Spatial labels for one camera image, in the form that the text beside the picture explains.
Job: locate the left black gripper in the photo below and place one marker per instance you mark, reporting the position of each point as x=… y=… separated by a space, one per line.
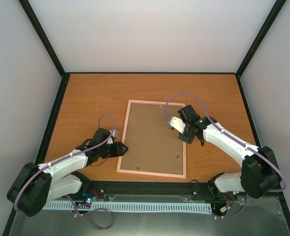
x=118 y=150

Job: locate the brown frame backing board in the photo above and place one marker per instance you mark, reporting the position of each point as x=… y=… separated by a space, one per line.
x=152 y=137

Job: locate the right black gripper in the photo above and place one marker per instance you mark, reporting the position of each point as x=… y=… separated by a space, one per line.
x=188 y=140

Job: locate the light blue cable duct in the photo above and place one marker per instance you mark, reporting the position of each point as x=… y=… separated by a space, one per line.
x=139 y=207

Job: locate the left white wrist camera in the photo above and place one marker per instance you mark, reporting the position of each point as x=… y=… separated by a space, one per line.
x=113 y=137

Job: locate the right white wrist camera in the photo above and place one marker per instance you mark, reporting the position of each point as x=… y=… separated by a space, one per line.
x=177 y=124

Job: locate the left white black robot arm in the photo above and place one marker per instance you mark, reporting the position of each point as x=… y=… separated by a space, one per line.
x=37 y=185

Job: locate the metal base plate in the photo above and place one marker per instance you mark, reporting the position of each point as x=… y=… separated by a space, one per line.
x=265 y=217

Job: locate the black aluminium cage frame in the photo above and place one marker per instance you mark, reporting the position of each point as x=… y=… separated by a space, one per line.
x=138 y=187

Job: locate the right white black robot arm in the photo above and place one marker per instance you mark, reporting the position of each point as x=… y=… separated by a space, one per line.
x=259 y=173

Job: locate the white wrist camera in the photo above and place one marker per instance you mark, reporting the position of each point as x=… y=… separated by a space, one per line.
x=177 y=124
x=113 y=137

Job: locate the pink wooden picture frame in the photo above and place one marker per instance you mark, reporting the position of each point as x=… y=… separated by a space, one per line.
x=149 y=173

